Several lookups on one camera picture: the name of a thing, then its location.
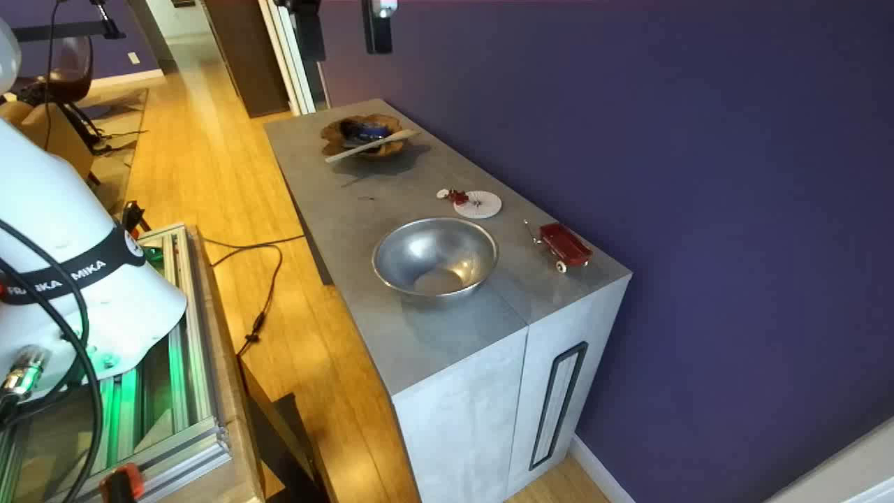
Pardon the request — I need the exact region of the black office chair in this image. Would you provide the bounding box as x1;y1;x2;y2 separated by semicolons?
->
10;0;122;153

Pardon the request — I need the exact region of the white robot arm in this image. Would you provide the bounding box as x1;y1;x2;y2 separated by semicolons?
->
0;117;188;413

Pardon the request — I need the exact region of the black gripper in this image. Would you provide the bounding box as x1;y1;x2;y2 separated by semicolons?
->
364;0;400;56

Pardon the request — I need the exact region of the wooden spoon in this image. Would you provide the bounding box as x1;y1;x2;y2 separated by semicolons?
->
323;130;417;165

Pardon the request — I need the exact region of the silver metal bowl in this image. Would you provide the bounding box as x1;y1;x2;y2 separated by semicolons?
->
372;219;499;302

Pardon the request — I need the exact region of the red toy trolley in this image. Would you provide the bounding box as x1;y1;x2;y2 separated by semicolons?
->
533;223;591;275

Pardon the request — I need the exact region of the white small plate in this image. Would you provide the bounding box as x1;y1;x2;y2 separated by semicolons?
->
452;191;503;222

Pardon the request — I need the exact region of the brown wooden tray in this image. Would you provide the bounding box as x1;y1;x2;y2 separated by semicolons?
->
317;114;405;160

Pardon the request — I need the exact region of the small red object on plate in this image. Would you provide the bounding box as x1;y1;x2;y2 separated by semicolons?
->
435;187;468;204

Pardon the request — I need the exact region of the aluminium robot stand frame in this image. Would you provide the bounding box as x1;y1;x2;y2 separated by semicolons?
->
0;226;231;503

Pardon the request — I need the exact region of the dark blue object in tray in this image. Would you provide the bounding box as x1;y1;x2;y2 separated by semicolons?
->
337;121;389;144

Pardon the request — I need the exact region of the black floor cable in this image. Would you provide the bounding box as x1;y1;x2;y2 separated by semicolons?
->
202;232;309;360

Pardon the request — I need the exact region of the grey concrete cabinet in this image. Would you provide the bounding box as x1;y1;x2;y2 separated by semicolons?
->
269;107;630;503

